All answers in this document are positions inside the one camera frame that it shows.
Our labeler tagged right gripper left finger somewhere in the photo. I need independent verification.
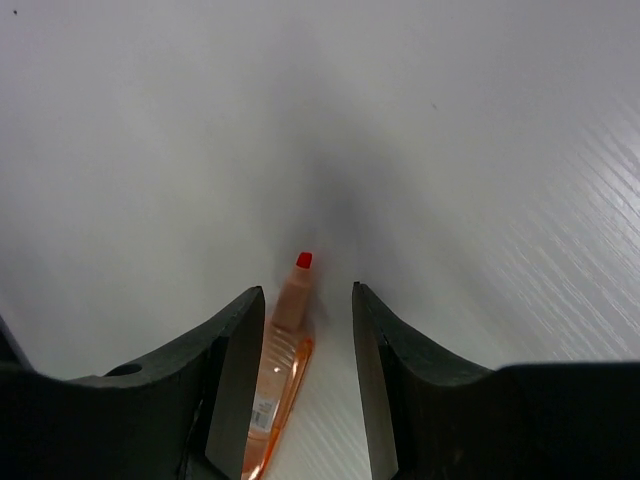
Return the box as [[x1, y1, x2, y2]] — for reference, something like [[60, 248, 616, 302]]
[[1, 287, 265, 479]]

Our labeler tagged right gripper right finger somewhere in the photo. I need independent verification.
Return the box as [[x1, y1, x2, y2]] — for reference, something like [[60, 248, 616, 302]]
[[352, 283, 639, 479]]

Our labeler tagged orange correction tape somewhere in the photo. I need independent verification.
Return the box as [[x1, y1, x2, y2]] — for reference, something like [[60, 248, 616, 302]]
[[241, 252, 314, 479]]

